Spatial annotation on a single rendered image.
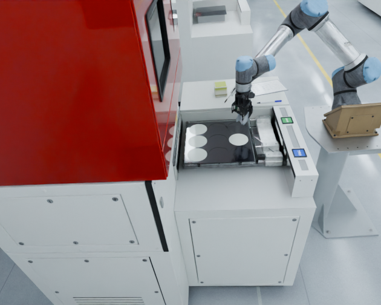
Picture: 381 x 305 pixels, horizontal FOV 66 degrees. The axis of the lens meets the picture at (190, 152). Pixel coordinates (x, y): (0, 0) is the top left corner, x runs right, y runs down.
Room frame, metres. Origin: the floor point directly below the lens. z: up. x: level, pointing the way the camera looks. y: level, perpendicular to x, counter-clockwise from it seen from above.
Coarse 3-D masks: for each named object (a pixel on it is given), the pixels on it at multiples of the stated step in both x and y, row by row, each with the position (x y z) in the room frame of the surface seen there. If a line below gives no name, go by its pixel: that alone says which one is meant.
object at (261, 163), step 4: (260, 160) 1.07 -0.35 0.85; (252, 164) 1.06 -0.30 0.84; (256, 164) 1.06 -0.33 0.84; (260, 164) 1.06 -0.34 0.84; (264, 164) 1.06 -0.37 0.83; (184, 168) 1.10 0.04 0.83; (188, 168) 1.10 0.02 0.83; (192, 168) 1.10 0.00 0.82; (196, 168) 1.10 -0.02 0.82; (200, 168) 1.09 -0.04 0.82
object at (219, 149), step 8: (208, 128) 1.33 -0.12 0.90; (216, 128) 1.32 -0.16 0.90; (224, 128) 1.31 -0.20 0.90; (232, 128) 1.30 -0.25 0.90; (240, 128) 1.29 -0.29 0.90; (248, 128) 1.28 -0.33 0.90; (192, 136) 1.27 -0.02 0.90; (208, 136) 1.25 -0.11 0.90; (216, 136) 1.25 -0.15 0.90; (224, 136) 1.24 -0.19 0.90; (248, 136) 1.21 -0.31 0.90; (208, 144) 1.19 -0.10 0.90; (216, 144) 1.18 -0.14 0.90; (224, 144) 1.17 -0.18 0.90; (232, 144) 1.16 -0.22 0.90; (248, 144) 1.15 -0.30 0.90; (208, 152) 1.12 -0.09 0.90; (216, 152) 1.11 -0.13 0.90; (224, 152) 1.11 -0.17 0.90; (232, 152) 1.10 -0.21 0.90; (240, 152) 1.09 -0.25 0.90; (248, 152) 1.09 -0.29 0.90; (184, 160) 1.08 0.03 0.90; (208, 160) 1.06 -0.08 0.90; (216, 160) 1.05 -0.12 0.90; (224, 160) 1.05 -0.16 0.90; (232, 160) 1.04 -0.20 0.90; (240, 160) 1.03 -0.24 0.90; (248, 160) 1.03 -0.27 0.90
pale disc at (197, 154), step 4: (196, 148) 1.16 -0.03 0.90; (200, 148) 1.16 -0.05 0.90; (188, 152) 1.14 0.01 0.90; (192, 152) 1.13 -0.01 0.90; (196, 152) 1.13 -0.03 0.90; (200, 152) 1.13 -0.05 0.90; (204, 152) 1.12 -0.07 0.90; (188, 156) 1.11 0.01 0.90; (192, 156) 1.11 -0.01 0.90; (196, 156) 1.10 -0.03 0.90; (200, 156) 1.10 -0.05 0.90; (204, 156) 1.10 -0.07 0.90; (192, 160) 1.07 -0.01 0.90; (196, 160) 1.07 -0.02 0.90; (200, 160) 1.07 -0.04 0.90
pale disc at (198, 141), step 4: (196, 136) 1.27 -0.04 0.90; (200, 136) 1.26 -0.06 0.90; (192, 140) 1.23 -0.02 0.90; (196, 140) 1.23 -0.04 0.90; (200, 140) 1.23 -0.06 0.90; (204, 140) 1.22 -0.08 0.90; (192, 144) 1.20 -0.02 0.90; (196, 144) 1.20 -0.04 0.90; (200, 144) 1.20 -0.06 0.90; (204, 144) 1.19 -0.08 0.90
